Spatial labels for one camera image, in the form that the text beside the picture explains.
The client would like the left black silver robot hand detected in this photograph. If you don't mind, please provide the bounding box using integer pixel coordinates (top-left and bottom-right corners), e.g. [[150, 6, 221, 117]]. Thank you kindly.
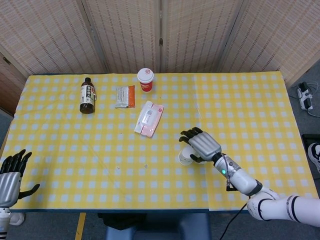
[[0, 149, 41, 208]]

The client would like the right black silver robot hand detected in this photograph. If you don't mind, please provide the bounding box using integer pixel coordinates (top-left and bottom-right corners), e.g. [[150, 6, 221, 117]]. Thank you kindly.
[[179, 126, 223, 163]]

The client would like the white paper cup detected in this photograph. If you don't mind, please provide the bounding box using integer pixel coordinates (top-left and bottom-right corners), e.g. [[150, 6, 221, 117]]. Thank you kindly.
[[178, 146, 208, 166]]

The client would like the large yellow checkered tablecloth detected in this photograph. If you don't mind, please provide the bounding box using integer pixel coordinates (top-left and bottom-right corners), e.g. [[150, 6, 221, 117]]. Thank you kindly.
[[4, 72, 210, 210]]

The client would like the white round floor object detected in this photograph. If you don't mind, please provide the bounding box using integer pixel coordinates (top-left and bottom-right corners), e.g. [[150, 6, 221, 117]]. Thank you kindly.
[[9, 211, 26, 226]]

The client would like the pink white wet wipes pack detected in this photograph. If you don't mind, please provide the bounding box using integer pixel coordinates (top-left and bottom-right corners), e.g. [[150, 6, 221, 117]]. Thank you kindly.
[[133, 100, 165, 138]]

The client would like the yellow floor tape strip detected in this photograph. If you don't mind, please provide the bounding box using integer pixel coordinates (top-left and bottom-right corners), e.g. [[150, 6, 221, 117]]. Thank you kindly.
[[74, 212, 87, 240]]

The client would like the red white lidded cup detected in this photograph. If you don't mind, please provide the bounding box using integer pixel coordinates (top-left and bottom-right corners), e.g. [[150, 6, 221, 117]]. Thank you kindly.
[[136, 67, 155, 93]]

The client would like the white orange snack packet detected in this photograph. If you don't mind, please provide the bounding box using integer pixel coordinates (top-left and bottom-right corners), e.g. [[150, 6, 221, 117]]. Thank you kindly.
[[115, 85, 136, 109]]

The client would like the brown woven screen panel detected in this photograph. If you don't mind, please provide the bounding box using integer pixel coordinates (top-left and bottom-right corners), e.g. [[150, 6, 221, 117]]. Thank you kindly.
[[0, 51, 29, 118]]

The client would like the black flat object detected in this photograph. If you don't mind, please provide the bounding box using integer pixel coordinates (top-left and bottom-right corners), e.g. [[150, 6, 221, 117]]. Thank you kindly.
[[301, 133, 320, 146]]

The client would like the woven folding screen panel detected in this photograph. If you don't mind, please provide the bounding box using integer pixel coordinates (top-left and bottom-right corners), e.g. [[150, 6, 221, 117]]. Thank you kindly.
[[219, 0, 320, 85], [0, 0, 106, 75], [82, 0, 163, 74], [161, 0, 245, 73]]

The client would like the white black power strip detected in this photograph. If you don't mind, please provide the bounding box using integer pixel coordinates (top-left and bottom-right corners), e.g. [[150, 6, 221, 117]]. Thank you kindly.
[[296, 81, 315, 111]]

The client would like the dark brown sauce bottle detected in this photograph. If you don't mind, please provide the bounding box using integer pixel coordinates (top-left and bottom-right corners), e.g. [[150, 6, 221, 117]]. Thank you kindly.
[[79, 77, 97, 115]]

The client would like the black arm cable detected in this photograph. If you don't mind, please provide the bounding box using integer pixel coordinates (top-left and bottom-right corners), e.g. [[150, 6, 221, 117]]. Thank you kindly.
[[219, 202, 249, 240]]

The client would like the white power cable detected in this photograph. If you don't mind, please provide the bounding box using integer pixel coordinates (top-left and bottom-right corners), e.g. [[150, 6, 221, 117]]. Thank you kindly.
[[306, 83, 320, 117]]

